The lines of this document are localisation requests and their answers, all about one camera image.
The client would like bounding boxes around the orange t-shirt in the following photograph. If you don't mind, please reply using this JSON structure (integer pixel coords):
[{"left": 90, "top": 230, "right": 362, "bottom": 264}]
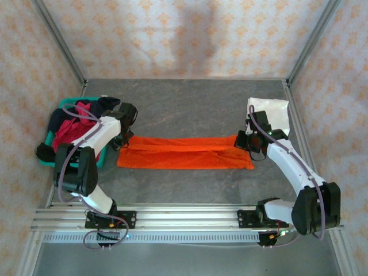
[{"left": 116, "top": 135, "right": 255, "bottom": 171}]

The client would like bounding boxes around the navy blue t-shirt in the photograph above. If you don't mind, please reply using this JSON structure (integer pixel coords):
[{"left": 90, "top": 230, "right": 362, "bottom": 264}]
[
  {"left": 47, "top": 108, "right": 68, "bottom": 133},
  {"left": 90, "top": 97, "right": 121, "bottom": 118}
]

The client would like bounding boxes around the white folded t-shirt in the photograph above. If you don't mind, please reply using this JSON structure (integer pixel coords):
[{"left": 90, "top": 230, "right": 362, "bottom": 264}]
[{"left": 246, "top": 97, "right": 290, "bottom": 136}]

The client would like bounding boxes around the red t-shirt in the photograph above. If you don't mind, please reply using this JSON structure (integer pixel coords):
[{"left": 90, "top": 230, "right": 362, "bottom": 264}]
[{"left": 51, "top": 102, "right": 101, "bottom": 153}]

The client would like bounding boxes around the teal plastic basket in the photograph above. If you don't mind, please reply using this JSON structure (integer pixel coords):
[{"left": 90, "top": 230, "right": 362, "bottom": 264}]
[{"left": 43, "top": 97, "right": 109, "bottom": 168}]

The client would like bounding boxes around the black t-shirt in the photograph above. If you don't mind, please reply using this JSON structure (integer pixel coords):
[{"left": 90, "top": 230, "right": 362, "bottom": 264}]
[{"left": 36, "top": 143, "right": 57, "bottom": 162}]

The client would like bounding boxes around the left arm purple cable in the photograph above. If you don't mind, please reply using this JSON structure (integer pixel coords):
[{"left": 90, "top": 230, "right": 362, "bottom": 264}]
[{"left": 57, "top": 103, "right": 130, "bottom": 251}]

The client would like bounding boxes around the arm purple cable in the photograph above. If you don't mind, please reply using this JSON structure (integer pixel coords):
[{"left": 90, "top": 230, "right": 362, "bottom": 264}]
[
  {"left": 57, "top": 103, "right": 130, "bottom": 251},
  {"left": 248, "top": 105, "right": 327, "bottom": 250}
]

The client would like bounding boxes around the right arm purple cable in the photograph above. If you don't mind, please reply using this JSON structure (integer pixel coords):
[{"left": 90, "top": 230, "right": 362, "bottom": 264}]
[{"left": 248, "top": 105, "right": 327, "bottom": 250}]

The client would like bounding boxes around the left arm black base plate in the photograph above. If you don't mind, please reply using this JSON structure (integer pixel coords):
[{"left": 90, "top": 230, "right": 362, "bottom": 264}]
[{"left": 85, "top": 210, "right": 137, "bottom": 230}]

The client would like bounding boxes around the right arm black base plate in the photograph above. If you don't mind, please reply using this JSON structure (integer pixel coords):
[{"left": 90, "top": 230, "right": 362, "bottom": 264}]
[{"left": 237, "top": 209, "right": 291, "bottom": 230}]

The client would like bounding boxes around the aluminium mounting rail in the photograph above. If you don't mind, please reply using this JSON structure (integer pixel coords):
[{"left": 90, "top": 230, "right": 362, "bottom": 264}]
[{"left": 31, "top": 204, "right": 345, "bottom": 231}]

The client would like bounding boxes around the aluminium frame post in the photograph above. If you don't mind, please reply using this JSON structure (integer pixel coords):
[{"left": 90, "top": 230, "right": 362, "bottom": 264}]
[
  {"left": 31, "top": 0, "right": 87, "bottom": 87},
  {"left": 286, "top": 0, "right": 343, "bottom": 86}
]

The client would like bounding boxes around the slotted grey cable duct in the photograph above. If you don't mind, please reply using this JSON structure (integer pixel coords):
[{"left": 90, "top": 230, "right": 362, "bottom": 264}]
[{"left": 43, "top": 232, "right": 261, "bottom": 244}]

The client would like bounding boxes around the aluminium frame leg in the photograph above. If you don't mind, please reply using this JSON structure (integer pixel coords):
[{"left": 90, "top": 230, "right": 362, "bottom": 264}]
[
  {"left": 329, "top": 229, "right": 353, "bottom": 276},
  {"left": 18, "top": 229, "right": 44, "bottom": 276}
]

